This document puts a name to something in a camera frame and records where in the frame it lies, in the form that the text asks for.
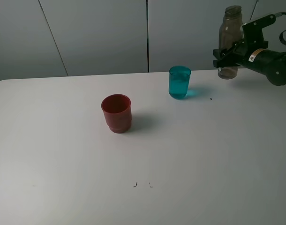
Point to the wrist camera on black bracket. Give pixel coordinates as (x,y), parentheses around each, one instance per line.
(253,34)

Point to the red plastic cup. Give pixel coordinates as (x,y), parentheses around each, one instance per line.
(117,112)

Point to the smoky clear water bottle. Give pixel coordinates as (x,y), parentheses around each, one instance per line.
(229,32)

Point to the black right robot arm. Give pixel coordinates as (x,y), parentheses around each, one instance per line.
(277,76)

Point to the teal translucent cup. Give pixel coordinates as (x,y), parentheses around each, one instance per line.
(179,77)

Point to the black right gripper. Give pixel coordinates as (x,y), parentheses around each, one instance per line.
(253,57)

